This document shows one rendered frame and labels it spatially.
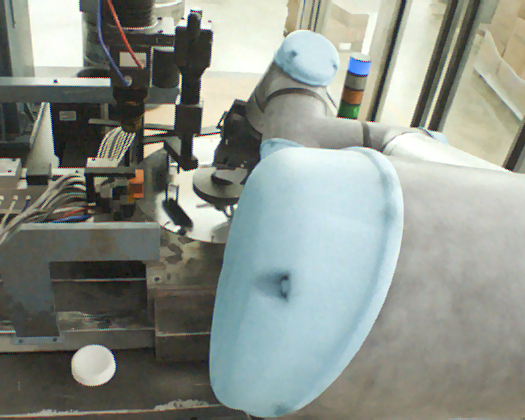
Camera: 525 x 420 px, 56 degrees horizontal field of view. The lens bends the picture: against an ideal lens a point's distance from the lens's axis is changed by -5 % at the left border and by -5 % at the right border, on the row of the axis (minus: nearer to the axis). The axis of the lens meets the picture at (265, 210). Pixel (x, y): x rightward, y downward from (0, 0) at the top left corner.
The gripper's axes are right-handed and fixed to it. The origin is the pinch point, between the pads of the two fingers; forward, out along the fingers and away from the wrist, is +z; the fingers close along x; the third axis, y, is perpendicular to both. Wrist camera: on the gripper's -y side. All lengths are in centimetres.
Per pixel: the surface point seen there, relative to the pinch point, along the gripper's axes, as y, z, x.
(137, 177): 17.1, 5.2, 1.3
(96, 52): 33, 44, -53
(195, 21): 15.0, -24.6, -9.2
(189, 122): 11.4, -8.7, -3.2
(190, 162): 9.4, -2.4, 0.4
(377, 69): -37, 13, -46
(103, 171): 23.1, 5.3, 1.4
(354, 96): -21.0, -3.6, -21.7
